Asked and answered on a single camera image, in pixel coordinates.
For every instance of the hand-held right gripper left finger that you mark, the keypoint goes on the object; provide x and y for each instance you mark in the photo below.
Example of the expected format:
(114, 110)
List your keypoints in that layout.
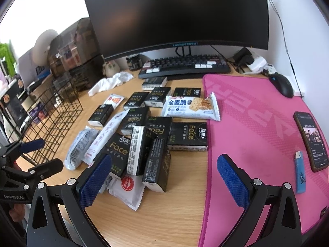
(96, 181)

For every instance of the black printed carton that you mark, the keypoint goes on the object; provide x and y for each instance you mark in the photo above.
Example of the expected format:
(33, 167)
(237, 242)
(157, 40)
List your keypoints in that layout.
(11, 103)

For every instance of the white sachet round red label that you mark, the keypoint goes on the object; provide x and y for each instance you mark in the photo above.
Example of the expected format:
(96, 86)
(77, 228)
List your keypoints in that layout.
(127, 189)

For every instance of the blue lighter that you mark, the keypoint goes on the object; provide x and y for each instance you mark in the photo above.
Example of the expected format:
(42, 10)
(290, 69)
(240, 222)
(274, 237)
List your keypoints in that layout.
(300, 175)

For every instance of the white cracker packet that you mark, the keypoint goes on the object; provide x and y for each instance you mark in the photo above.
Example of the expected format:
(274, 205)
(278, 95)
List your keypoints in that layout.
(190, 106)

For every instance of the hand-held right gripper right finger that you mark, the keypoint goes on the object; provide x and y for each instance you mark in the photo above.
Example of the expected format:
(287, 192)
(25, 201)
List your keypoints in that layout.
(232, 182)

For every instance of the black curved monitor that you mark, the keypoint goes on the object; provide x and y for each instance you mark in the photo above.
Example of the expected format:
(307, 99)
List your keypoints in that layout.
(174, 12)

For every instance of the pile of black tissue packs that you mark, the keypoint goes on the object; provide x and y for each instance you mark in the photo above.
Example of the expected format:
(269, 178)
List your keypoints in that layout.
(151, 131)

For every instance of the long white red-print packet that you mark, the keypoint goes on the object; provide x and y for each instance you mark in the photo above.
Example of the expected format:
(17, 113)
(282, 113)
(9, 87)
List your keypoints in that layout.
(105, 136)

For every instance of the green fuzzy plant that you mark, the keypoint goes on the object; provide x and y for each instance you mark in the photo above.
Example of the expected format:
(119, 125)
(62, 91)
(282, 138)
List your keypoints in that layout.
(6, 56)

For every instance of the white sachet orange print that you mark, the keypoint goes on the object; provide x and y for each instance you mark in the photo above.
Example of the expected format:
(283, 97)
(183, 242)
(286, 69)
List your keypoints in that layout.
(113, 100)

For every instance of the crumpled white tissue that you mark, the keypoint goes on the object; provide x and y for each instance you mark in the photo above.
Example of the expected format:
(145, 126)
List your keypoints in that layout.
(113, 81)

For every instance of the blue luncheon meat tin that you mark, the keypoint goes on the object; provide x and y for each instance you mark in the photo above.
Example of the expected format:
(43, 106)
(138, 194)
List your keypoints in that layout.
(37, 114)

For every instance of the pale sun hat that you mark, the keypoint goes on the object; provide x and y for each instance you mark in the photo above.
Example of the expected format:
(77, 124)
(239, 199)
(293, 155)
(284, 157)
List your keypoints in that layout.
(43, 46)

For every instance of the small pale cat figurine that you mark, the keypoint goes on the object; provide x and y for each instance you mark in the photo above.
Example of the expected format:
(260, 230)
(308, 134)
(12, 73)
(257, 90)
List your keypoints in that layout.
(111, 68)

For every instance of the black charger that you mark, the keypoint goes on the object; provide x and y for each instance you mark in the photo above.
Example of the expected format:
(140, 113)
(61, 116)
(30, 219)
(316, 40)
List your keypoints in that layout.
(243, 55)

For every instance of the black smartphone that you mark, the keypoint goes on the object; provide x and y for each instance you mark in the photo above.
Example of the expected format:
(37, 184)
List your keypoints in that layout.
(312, 141)

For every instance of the dark mechanical keyboard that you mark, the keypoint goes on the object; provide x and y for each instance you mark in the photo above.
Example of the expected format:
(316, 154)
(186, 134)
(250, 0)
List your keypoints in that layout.
(180, 65)

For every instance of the smoked acrylic storage cabinet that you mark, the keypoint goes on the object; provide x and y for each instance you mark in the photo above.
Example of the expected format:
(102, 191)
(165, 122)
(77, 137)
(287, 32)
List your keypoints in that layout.
(79, 38)

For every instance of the black computer mouse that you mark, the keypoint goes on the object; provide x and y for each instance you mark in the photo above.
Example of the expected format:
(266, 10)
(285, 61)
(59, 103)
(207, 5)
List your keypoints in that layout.
(282, 85)

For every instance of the smoked acrylic drawer box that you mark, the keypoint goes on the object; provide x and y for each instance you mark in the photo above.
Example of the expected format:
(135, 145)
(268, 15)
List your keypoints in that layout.
(90, 74)

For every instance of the small dark jar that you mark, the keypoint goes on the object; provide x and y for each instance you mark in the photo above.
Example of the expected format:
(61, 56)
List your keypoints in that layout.
(134, 63)

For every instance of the person's left hand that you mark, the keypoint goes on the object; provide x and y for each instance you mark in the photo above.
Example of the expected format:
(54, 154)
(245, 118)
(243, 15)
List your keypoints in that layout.
(17, 212)

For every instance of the pink desk mat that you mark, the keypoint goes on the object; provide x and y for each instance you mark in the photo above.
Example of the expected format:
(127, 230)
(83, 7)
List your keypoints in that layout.
(257, 133)

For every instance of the pale blue plastic packet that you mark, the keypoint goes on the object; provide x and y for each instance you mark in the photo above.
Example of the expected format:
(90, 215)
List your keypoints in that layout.
(78, 148)

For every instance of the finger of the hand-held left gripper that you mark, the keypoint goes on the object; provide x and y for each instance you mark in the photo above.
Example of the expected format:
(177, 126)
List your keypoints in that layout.
(32, 145)
(46, 166)

